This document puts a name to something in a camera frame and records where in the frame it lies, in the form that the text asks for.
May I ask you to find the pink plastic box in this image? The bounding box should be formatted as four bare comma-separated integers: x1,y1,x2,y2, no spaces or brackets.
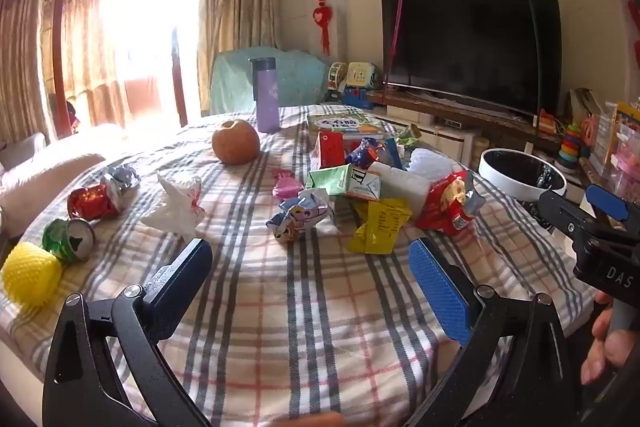
612,152,640,192

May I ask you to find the silver foil wrapper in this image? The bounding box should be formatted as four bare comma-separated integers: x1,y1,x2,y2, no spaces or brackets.
102,164,141,198

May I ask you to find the black television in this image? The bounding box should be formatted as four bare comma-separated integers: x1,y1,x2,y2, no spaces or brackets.
381,0,562,118

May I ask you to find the person's left hand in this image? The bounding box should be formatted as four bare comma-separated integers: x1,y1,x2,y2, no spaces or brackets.
280,412,346,427

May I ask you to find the sheer beige curtain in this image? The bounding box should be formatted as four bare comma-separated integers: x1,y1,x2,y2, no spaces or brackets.
65,0,131,118

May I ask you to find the green drink carton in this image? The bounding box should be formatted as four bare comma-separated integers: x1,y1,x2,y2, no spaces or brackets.
305,164,382,202

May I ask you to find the blue and orange wrapper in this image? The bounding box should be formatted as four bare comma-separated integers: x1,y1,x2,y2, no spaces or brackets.
345,138,403,170

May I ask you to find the yellow packet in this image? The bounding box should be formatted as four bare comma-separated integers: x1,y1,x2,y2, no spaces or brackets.
346,198,413,255

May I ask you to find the white tissue pack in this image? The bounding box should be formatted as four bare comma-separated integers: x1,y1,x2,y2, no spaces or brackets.
367,161,436,220

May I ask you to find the clear plastic drawer organizer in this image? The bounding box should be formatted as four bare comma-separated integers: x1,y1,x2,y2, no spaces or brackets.
590,112,618,168

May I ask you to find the red snack packet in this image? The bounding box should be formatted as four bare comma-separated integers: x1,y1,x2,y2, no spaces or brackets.
415,171,486,236

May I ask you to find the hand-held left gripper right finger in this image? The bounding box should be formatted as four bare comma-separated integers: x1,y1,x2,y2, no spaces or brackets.
407,237,593,427

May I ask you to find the white television cabinet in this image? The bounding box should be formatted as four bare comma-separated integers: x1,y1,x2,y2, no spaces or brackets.
367,89,596,168

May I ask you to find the apple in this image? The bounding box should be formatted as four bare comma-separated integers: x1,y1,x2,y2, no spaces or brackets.
211,119,261,166

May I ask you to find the red toy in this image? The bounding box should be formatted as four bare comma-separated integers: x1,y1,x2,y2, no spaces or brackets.
537,108,558,135

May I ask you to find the yellow foam fruit net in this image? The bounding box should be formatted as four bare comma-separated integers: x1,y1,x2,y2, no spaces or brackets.
1,241,63,308

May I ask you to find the green wrapper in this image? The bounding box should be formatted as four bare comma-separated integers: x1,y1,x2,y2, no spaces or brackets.
397,124,422,148

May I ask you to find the purple water bottle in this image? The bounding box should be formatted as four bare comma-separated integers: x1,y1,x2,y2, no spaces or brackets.
248,57,282,134

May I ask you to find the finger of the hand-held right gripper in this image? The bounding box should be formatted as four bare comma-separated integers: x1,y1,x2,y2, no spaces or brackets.
536,189,608,242
584,183,640,233

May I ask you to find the white sofa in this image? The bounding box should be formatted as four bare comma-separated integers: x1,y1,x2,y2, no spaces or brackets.
0,124,126,233

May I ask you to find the beige patterned curtain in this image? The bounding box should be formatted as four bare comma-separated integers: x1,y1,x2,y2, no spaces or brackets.
0,0,66,142
196,0,281,118

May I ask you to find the red and white carton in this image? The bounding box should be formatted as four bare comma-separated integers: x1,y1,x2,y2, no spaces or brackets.
311,131,346,170

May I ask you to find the beige paper bag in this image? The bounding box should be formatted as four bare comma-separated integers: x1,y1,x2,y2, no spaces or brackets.
570,88,603,122

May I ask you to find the rainbow stacking ring toy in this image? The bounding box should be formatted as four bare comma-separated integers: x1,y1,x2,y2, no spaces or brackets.
556,122,591,172

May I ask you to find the red-brown sliding door frame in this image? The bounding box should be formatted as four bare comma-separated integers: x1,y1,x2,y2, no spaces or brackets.
44,0,201,140

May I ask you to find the person's right hand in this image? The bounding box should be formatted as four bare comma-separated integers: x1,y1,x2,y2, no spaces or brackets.
580,292,640,388

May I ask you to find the white-rimmed bin with black liner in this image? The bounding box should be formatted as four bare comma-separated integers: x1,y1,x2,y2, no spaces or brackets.
477,148,568,208

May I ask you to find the toy ferris wheel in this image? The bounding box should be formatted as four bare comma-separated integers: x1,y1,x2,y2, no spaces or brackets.
327,62,348,90

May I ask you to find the white plastic bag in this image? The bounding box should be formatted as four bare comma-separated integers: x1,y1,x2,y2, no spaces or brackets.
140,172,207,240

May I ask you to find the pink shiny wrapper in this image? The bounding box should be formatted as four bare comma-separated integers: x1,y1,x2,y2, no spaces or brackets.
272,168,303,198

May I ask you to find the blue toy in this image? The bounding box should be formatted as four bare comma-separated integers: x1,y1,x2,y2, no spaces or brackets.
342,87,373,108

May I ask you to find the yellow toy telephone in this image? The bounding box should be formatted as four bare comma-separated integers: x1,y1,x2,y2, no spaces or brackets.
346,62,378,90

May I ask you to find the red crushed can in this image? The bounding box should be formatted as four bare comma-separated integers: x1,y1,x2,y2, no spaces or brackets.
67,183,121,220

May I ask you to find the children's picture book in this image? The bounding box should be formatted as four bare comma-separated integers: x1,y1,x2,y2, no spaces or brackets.
306,113,398,142

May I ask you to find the orange plastic toy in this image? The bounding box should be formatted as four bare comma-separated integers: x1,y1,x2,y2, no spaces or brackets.
580,114,601,152

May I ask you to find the green crushed can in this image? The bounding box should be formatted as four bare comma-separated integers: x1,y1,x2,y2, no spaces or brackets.
41,218,96,264

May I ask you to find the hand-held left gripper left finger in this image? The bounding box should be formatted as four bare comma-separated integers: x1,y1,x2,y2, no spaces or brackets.
41,237,214,427

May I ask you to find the white foam fruit net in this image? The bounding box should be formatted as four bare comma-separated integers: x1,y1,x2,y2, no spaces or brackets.
404,147,463,182

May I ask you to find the teal covered furniture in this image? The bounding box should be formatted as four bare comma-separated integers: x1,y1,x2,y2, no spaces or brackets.
210,47,331,115

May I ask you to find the pink stick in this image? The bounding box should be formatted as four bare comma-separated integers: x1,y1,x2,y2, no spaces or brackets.
382,0,403,102

